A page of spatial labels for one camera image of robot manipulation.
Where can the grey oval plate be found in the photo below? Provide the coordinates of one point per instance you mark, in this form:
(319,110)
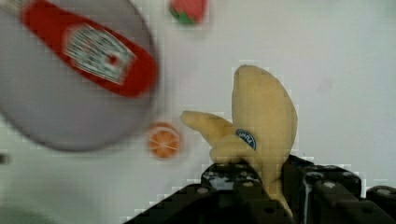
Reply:
(51,103)

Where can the orange slice toy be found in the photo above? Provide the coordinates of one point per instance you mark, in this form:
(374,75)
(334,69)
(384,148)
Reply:
(163,140)

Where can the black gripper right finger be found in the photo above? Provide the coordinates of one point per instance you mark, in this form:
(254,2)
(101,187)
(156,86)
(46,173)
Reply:
(329,194)

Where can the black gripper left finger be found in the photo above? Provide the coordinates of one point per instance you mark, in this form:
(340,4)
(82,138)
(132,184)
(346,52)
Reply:
(226,194)

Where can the peeled banana toy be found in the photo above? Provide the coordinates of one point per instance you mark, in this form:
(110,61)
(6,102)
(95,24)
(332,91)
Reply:
(262,131)

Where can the pink strawberry toy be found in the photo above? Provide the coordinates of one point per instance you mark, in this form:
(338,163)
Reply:
(188,11)

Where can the red ketchup bottle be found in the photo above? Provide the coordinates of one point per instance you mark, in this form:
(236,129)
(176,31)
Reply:
(96,52)

